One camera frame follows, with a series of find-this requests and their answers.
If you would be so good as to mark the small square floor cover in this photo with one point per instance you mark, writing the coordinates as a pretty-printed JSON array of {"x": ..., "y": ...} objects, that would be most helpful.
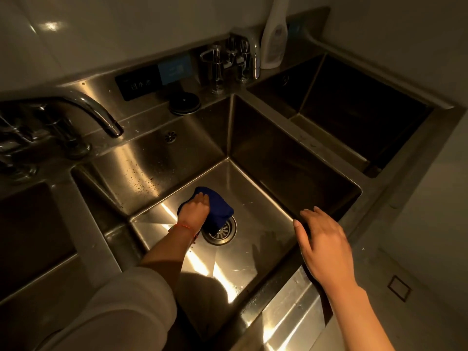
[{"x": 399, "y": 288}]

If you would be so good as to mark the chrome long-spout faucet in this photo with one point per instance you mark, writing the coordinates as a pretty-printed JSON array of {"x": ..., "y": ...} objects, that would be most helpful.
[
  {"x": 98, "y": 113},
  {"x": 243, "y": 69}
]

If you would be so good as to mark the stainless steel sink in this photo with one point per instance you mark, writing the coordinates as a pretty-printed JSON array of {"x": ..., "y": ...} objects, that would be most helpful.
[{"x": 146, "y": 168}]

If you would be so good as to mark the person's left hand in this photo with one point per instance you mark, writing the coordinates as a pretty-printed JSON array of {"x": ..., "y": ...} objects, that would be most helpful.
[{"x": 193, "y": 213}]

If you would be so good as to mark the round black sink stopper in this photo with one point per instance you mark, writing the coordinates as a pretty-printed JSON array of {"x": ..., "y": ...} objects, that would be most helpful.
[{"x": 184, "y": 103}]

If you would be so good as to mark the white spray bottle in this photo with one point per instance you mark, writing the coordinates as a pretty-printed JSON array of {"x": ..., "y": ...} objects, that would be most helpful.
[{"x": 274, "y": 43}]

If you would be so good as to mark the round overflow cover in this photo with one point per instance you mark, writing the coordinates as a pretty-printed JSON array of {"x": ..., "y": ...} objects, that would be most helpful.
[
  {"x": 170, "y": 137},
  {"x": 285, "y": 80}
]

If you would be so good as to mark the person's left forearm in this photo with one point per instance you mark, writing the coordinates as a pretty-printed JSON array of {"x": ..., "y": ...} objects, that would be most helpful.
[{"x": 168, "y": 252}]

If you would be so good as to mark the person's right hand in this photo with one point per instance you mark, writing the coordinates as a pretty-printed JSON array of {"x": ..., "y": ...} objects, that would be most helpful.
[{"x": 329, "y": 255}]

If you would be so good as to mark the light grey sleeve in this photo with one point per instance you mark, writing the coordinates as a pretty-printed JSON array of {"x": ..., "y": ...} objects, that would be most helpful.
[{"x": 128, "y": 310}]

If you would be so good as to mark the blue label plate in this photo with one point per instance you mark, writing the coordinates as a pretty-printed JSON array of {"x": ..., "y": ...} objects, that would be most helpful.
[{"x": 175, "y": 69}]

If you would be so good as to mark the blue cleaning cloth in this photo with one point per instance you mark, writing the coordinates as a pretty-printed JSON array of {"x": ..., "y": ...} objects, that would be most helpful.
[{"x": 219, "y": 210}]

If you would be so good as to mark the small chrome tap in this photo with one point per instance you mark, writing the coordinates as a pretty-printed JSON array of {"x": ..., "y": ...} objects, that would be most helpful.
[
  {"x": 216, "y": 76},
  {"x": 16, "y": 171}
]

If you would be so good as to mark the black label plate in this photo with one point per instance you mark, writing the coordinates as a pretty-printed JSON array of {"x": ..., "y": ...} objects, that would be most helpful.
[{"x": 137, "y": 84}]

